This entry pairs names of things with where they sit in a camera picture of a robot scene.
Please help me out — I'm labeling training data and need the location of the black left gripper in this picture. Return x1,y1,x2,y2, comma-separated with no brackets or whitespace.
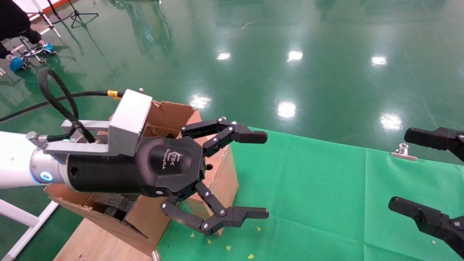
67,117,269,236

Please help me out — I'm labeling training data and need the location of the black braided cable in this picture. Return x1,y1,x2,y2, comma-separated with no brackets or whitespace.
38,68,96,144

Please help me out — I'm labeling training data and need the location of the small brown cardboard box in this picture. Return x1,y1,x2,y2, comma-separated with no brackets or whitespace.
185,143,240,237

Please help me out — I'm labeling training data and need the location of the black cable with yellow tag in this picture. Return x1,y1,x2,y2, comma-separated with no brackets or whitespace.
0,90,124,123

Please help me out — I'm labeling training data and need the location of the green table cloth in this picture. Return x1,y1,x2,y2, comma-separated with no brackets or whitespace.
156,126,464,261

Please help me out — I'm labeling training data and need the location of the large open cardboard carton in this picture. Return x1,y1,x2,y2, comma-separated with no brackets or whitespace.
43,100,212,256

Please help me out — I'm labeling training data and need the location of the black tripod stand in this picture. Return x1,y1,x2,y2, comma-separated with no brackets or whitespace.
67,0,99,29

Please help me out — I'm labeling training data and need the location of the white floor frame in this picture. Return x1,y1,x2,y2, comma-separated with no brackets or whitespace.
0,199,60,261

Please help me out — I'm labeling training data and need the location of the black foam piece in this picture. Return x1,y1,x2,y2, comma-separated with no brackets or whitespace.
89,192,140,221

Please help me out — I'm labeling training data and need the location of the black pole stand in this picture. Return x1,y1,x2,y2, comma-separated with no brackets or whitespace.
46,0,73,24

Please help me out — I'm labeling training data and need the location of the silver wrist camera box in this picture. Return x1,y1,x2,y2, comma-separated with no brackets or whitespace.
43,89,153,157

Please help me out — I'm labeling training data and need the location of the seated person in black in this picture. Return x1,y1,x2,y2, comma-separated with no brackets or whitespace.
0,0,55,72

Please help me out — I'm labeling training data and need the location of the chrome wheeled stool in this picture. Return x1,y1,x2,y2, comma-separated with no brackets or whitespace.
18,34,58,66

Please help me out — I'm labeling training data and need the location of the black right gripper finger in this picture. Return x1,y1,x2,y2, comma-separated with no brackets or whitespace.
404,127,464,162
389,196,464,258

